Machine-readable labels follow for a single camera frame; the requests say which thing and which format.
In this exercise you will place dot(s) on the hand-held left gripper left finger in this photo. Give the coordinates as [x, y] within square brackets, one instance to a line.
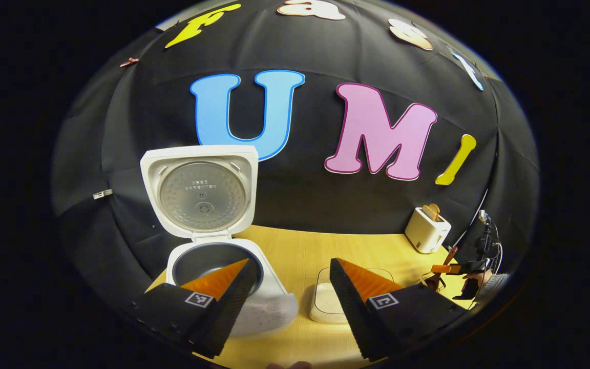
[231, 307]

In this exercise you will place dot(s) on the white toaster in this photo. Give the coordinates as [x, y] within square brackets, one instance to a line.
[425, 236]

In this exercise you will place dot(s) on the wooden spoon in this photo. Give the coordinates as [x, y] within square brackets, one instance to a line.
[448, 256]

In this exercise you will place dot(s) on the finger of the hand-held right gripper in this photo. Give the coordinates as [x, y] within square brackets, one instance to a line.
[446, 268]

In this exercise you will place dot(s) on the white rice cooker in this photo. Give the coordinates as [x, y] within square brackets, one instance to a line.
[151, 164]

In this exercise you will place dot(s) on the clear box of rice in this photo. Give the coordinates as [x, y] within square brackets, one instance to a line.
[325, 305]

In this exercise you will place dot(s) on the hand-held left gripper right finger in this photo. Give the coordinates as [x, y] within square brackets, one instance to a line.
[354, 312]

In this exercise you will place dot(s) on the black backdrop cloth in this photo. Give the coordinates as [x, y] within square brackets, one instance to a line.
[325, 205]

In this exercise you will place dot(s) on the white cloth clip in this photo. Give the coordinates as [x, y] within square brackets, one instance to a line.
[102, 193]

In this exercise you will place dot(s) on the toasted bread slice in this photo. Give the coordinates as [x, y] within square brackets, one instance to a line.
[432, 211]

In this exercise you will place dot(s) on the copper cloth clip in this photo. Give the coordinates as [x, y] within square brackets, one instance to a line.
[129, 62]

